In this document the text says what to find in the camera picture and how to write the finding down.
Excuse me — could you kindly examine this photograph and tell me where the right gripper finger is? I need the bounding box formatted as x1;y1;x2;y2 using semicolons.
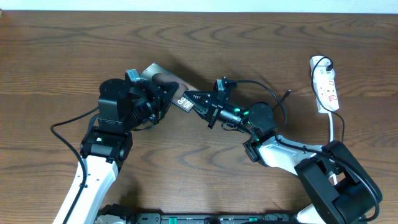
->
193;106;207;118
183;90;208;103

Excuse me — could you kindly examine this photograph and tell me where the Galaxy smartphone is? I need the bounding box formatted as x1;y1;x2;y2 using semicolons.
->
138;62;199;113

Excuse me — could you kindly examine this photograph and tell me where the white power strip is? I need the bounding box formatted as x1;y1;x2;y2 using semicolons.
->
310;55;339;113

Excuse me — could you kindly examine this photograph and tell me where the black USB charging cable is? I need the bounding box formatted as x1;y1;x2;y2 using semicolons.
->
272;56;346;144

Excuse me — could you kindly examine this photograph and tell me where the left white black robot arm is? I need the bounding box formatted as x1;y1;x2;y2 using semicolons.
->
54;78;178;223

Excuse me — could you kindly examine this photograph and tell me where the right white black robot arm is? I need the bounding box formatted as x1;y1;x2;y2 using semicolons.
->
184;90;382;224

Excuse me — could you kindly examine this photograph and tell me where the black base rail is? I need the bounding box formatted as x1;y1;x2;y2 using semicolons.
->
96;212;299;224

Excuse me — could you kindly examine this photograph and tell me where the white power strip cord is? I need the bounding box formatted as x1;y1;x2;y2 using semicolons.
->
328;111;340;187

